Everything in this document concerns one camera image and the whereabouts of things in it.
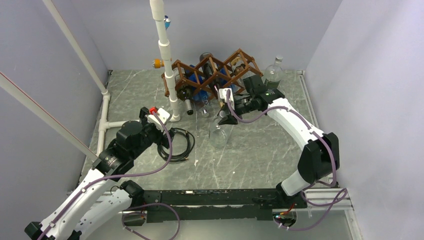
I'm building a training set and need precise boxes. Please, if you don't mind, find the blue glass bottle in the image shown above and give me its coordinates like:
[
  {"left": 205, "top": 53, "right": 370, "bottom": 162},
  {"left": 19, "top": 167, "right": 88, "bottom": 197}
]
[{"left": 184, "top": 69, "right": 212, "bottom": 118}]

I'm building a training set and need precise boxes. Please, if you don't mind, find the clear bottle red label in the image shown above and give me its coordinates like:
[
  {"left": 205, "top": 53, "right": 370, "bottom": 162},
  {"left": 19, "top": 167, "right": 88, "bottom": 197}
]
[{"left": 263, "top": 55, "right": 284, "bottom": 89}]

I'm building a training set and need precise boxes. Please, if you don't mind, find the white pvc pipe frame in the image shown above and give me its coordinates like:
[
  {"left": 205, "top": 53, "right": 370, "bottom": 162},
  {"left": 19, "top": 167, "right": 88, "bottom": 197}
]
[{"left": 43, "top": 0, "right": 172, "bottom": 158}]

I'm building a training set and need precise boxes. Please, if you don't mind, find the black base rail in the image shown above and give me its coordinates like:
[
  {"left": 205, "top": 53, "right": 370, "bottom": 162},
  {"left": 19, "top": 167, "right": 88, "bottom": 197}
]
[{"left": 130, "top": 188, "right": 296, "bottom": 223}]

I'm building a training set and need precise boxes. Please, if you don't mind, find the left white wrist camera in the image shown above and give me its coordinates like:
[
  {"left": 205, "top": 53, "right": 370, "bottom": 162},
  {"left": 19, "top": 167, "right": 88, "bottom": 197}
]
[{"left": 147, "top": 107, "right": 172, "bottom": 128}]

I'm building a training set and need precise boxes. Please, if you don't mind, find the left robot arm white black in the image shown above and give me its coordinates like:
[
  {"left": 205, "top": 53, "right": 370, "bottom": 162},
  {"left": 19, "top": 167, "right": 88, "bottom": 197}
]
[{"left": 24, "top": 107, "right": 173, "bottom": 240}]

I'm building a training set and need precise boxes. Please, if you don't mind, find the brown wooden wine rack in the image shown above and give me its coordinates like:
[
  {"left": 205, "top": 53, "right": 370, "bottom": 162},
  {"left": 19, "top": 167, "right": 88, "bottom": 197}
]
[{"left": 171, "top": 49, "right": 263, "bottom": 95}]

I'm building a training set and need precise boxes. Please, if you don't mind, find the clear square glass bottle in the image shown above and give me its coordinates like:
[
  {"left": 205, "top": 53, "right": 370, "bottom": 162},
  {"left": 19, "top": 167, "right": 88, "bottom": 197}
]
[{"left": 208, "top": 111, "right": 232, "bottom": 149}]

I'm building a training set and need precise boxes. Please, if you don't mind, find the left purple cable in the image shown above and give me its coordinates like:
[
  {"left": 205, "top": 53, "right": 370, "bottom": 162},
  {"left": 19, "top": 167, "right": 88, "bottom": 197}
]
[{"left": 36, "top": 110, "right": 174, "bottom": 240}]

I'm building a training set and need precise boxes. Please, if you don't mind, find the dark green wine bottle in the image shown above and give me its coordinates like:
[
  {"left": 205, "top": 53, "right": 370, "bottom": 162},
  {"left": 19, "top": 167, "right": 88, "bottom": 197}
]
[{"left": 177, "top": 85, "right": 194, "bottom": 116}]

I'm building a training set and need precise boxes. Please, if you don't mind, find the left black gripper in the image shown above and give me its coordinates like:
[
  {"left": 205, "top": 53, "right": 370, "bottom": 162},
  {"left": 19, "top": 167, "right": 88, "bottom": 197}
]
[{"left": 130, "top": 107, "right": 177, "bottom": 159}]

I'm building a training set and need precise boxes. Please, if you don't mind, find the coiled black cable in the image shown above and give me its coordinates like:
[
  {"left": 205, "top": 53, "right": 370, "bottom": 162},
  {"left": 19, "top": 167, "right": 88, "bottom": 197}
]
[{"left": 157, "top": 127, "right": 196, "bottom": 164}]

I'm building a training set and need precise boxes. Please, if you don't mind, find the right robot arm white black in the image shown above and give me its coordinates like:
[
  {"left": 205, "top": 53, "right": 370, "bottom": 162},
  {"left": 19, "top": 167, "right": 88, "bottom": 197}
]
[{"left": 218, "top": 75, "right": 340, "bottom": 208}]

